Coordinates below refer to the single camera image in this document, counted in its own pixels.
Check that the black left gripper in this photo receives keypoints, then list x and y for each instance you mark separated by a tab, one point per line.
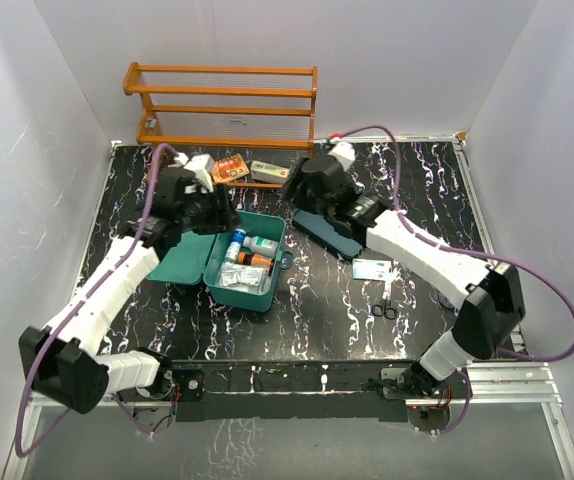
224	219

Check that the orange pill box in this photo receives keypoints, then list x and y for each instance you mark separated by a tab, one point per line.
229	169

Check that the small white blue card packet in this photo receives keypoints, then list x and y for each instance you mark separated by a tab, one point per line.
371	270

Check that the round clear container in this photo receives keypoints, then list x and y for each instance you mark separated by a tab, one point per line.
445	302

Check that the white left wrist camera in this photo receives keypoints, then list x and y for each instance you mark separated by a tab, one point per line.
201	166

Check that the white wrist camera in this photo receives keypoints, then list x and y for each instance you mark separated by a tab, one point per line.
201	166
342	150

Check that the black handled scissors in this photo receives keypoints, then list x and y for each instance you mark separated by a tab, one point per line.
384	309

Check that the white green-label bottle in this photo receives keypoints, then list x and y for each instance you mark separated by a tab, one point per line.
261	246

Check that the blue divided tray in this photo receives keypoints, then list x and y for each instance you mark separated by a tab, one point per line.
316	227

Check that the small blue-capped bottle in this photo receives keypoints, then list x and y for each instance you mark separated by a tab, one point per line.
233	250

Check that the brown orange-label bottle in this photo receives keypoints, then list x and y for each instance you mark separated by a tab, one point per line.
255	260

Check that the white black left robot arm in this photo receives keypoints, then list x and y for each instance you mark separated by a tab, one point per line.
61	360

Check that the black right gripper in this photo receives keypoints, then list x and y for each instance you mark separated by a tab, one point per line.
293	192

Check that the white green medicine box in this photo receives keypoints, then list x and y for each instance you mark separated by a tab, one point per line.
269	173

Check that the orange wooden shelf rack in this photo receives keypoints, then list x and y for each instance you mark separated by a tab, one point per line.
232	107

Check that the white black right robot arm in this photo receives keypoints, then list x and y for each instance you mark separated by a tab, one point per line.
487	298

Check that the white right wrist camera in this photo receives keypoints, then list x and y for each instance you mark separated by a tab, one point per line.
342	150

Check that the green plastic medicine box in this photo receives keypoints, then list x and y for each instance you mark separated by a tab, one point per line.
198	259

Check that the clear bag of swabs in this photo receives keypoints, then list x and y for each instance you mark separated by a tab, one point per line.
236	275

